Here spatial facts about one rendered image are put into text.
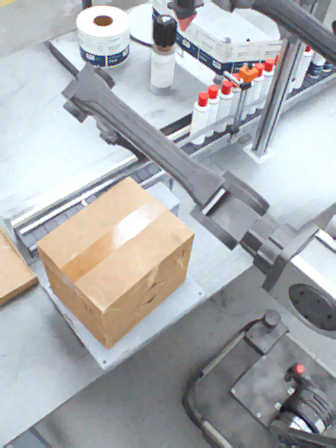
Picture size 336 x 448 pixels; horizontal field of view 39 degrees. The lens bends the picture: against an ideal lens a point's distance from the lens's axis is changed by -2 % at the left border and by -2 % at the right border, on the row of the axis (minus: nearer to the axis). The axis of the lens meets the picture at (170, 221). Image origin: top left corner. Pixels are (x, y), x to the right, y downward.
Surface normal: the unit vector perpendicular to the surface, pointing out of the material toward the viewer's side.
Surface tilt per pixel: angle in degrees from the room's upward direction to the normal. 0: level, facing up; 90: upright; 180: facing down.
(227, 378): 0
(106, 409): 0
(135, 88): 0
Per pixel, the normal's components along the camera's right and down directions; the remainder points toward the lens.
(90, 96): -0.12, -0.06
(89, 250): 0.07, -0.55
